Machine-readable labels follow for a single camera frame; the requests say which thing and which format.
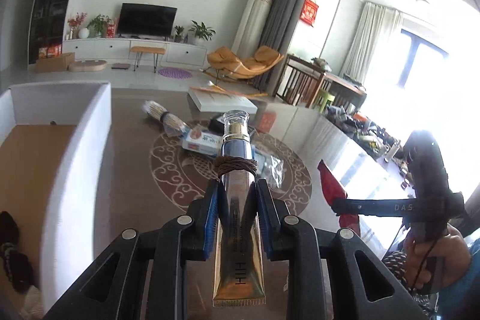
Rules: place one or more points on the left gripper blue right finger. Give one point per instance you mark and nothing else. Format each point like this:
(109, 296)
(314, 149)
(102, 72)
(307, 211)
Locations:
(268, 219)

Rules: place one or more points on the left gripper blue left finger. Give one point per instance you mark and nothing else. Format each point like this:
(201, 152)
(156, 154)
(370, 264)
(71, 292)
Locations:
(207, 220)

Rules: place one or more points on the gold cosmetic tube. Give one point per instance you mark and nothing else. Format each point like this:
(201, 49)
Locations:
(238, 275)

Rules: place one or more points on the red foil packet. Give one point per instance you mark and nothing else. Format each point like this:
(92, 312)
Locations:
(332, 190)

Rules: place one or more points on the phone case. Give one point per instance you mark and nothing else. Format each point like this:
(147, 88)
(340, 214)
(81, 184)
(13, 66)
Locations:
(269, 166)

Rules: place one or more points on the blue white ointment box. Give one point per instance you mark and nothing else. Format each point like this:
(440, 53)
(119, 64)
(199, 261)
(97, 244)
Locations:
(202, 142)

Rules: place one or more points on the cotton swab bundle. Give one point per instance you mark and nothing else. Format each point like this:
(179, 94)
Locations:
(172, 125)

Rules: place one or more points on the black knit glove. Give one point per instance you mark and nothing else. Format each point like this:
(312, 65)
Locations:
(16, 265)

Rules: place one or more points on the person right hand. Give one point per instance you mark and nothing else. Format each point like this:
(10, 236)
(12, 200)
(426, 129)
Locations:
(451, 250)

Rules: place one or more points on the black rectangular box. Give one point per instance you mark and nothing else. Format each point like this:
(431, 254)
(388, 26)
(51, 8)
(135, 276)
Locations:
(216, 125)

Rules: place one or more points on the flat white cardboard box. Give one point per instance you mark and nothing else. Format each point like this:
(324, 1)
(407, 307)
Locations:
(213, 102)

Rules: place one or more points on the wooden railing furniture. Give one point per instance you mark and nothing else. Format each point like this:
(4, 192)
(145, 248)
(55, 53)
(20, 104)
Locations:
(302, 83)

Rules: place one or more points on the purple round floor mat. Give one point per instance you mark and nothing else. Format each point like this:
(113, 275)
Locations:
(174, 73)

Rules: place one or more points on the orange lounge chair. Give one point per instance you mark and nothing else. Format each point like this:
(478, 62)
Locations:
(225, 63)

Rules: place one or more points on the white tv cabinet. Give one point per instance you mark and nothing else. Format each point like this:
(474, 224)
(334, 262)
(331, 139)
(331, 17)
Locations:
(169, 54)

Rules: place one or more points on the white storage box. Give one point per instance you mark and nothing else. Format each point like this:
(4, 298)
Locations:
(67, 241)

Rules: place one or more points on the wooden bench stool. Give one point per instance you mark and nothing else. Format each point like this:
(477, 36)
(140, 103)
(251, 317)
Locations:
(156, 52)

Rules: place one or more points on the small potted plant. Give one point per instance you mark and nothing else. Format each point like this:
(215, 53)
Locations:
(179, 30)

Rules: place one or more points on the green potted plant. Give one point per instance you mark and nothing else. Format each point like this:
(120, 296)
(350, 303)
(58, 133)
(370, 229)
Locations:
(201, 33)

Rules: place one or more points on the white sheer curtain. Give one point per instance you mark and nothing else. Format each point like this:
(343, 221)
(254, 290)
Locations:
(376, 25)

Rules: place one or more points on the white floor air conditioner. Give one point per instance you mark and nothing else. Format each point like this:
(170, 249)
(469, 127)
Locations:
(251, 27)

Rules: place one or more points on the black television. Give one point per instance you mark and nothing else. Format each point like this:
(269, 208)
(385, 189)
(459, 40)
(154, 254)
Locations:
(138, 19)

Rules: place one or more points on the cardboard box on floor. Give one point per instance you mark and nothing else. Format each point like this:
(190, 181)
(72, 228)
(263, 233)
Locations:
(55, 64)

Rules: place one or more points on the white round vase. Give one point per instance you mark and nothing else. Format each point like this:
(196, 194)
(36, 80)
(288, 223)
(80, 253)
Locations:
(83, 33)

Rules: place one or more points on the leafy plant left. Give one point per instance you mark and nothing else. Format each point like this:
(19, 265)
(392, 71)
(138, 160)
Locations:
(98, 25)

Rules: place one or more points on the red flowers in vase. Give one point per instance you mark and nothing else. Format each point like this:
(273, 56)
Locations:
(74, 24)

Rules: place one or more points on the grey curtain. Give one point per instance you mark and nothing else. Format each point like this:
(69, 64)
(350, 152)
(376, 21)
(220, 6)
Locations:
(277, 33)

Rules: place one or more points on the red wall decoration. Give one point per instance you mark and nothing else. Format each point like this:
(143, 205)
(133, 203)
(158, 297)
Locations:
(309, 12)

